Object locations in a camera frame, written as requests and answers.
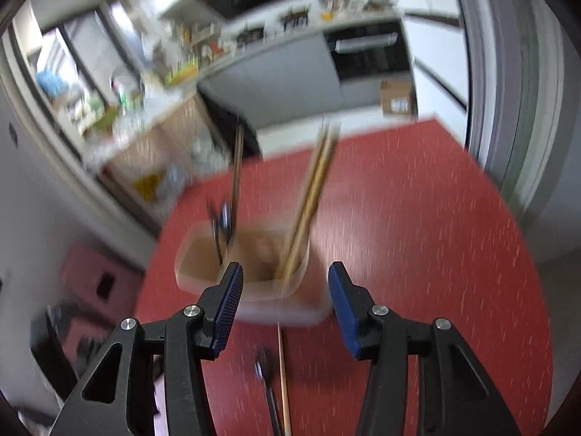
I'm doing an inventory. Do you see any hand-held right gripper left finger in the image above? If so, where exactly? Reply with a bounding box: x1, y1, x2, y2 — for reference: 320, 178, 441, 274
49, 262, 245, 436

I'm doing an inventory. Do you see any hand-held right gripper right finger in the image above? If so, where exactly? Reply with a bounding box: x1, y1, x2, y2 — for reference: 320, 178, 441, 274
328, 261, 522, 436

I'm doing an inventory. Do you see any beige plastic utensil holder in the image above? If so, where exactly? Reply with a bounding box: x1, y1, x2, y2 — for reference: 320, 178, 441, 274
175, 222, 336, 328

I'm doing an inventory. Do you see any metal spoon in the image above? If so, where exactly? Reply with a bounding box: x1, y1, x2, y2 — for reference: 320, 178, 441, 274
206, 197, 233, 264

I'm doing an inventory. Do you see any pink plastic stool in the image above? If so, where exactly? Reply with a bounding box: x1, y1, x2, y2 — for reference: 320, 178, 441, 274
60, 244, 147, 328

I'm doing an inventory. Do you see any dark brown chopstick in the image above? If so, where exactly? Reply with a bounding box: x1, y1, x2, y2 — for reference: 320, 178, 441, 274
231, 125, 247, 241

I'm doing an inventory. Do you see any cardboard box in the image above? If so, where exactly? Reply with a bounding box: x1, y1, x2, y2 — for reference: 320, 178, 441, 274
379, 80, 418, 120

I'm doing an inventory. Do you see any black built-in oven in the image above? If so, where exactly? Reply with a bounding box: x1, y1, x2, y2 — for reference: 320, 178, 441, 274
326, 22, 413, 86

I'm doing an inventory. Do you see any window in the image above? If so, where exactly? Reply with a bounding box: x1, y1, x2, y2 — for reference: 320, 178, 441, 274
11, 2, 150, 160

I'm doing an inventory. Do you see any dark handled utensil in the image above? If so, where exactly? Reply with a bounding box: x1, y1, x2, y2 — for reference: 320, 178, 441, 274
253, 346, 283, 436

